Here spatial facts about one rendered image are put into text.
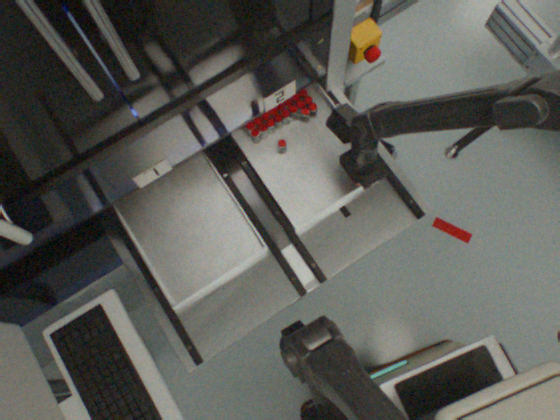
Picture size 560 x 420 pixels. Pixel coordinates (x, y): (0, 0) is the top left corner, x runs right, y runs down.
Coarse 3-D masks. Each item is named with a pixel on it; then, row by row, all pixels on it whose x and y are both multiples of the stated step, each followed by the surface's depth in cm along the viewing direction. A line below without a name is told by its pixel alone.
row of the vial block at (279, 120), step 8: (296, 104) 129; (304, 104) 130; (288, 112) 129; (296, 112) 130; (272, 120) 128; (280, 120) 128; (288, 120) 130; (264, 128) 128; (272, 128) 129; (280, 128) 132; (256, 136) 128; (264, 136) 130
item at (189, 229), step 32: (192, 160) 131; (160, 192) 129; (192, 192) 129; (224, 192) 129; (128, 224) 128; (160, 224) 127; (192, 224) 127; (224, 224) 127; (160, 256) 125; (192, 256) 125; (224, 256) 125; (256, 256) 123; (192, 288) 123
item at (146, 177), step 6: (162, 162) 114; (168, 162) 116; (150, 168) 113; (156, 168) 115; (162, 168) 116; (168, 168) 118; (144, 174) 114; (150, 174) 115; (156, 174) 117; (162, 174) 119; (138, 180) 115; (144, 180) 116; (150, 180) 118
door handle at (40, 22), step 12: (12, 0) 55; (24, 0) 55; (36, 0) 57; (24, 12) 57; (36, 12) 57; (36, 24) 58; (48, 24) 59; (48, 36) 60; (60, 36) 62; (60, 48) 63; (72, 48) 73; (72, 60) 66; (72, 72) 68; (84, 72) 69; (84, 84) 71; (96, 84) 73; (96, 96) 74
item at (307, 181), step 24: (312, 96) 135; (312, 120) 133; (240, 144) 132; (264, 144) 132; (288, 144) 131; (312, 144) 131; (336, 144) 131; (264, 168) 130; (288, 168) 130; (312, 168) 130; (336, 168) 129; (288, 192) 128; (312, 192) 128; (336, 192) 128; (288, 216) 123; (312, 216) 123
